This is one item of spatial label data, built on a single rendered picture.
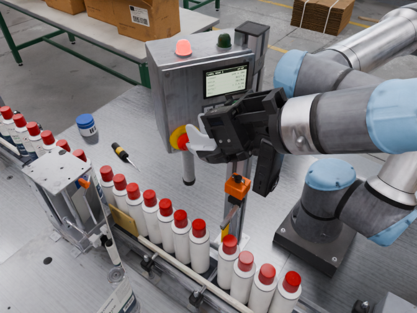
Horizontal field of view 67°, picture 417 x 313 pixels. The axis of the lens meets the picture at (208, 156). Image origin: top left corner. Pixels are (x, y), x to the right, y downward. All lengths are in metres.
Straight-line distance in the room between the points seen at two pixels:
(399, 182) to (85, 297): 0.81
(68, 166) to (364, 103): 0.69
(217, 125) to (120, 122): 1.05
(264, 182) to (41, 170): 0.58
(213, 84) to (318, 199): 0.47
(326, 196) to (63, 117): 2.58
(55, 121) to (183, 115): 2.56
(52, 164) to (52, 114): 2.30
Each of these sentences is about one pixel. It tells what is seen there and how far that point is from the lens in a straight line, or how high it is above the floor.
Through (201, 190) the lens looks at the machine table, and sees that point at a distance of 1.15.
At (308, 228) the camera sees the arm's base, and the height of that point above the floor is 0.94.
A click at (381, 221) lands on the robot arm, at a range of 0.84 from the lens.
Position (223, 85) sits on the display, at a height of 1.42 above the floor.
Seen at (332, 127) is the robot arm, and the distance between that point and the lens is 0.37.
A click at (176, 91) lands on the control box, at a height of 1.43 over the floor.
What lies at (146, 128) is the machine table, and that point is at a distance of 1.42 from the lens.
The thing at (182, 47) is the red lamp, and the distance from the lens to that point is 0.52.
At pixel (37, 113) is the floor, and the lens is 3.25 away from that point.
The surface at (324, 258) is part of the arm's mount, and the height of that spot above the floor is 0.89.
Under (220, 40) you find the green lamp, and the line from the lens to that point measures 0.55.
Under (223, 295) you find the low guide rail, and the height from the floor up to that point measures 0.92.
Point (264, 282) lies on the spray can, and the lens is 0.73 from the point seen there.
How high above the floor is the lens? 1.72
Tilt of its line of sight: 44 degrees down
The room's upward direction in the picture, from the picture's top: straight up
